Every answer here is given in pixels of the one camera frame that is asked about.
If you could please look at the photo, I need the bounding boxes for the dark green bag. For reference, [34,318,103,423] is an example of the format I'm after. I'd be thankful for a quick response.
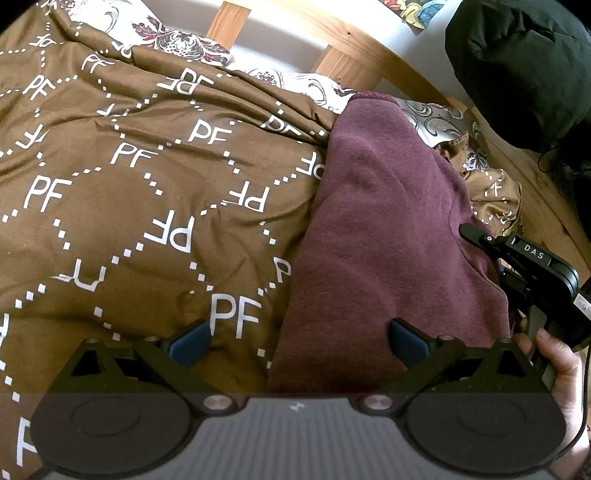
[444,0,591,185]

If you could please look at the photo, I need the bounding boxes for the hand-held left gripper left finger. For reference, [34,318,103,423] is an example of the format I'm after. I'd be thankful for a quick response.
[54,319,238,416]

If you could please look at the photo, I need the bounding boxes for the black cable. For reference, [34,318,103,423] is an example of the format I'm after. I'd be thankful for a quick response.
[551,339,591,462]

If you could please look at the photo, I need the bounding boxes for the wooden bed frame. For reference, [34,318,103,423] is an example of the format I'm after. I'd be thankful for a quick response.
[205,0,591,282]

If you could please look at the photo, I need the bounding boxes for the maroon sweatshirt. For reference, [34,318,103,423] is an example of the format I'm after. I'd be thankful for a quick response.
[267,90,514,394]

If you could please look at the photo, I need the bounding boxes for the colourful patterned cloth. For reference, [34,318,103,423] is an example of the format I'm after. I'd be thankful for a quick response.
[378,0,455,29]

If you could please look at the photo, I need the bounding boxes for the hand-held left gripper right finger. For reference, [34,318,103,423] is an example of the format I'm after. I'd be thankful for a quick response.
[362,318,552,414]

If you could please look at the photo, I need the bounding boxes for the brown printed blanket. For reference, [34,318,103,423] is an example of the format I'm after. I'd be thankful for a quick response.
[0,0,523,480]

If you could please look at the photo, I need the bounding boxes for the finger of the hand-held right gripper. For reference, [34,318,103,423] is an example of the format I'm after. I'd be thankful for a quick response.
[458,223,509,260]

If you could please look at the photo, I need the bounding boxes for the person's right hand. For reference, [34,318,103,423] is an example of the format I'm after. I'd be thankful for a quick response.
[512,332,590,459]

